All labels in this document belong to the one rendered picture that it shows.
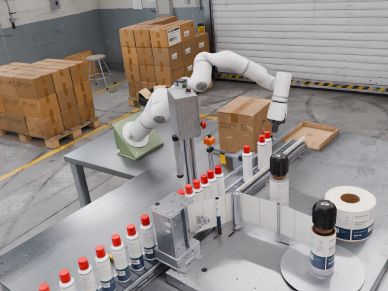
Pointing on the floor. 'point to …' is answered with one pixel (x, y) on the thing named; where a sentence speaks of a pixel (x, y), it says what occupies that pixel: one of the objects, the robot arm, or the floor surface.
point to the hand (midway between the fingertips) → (275, 129)
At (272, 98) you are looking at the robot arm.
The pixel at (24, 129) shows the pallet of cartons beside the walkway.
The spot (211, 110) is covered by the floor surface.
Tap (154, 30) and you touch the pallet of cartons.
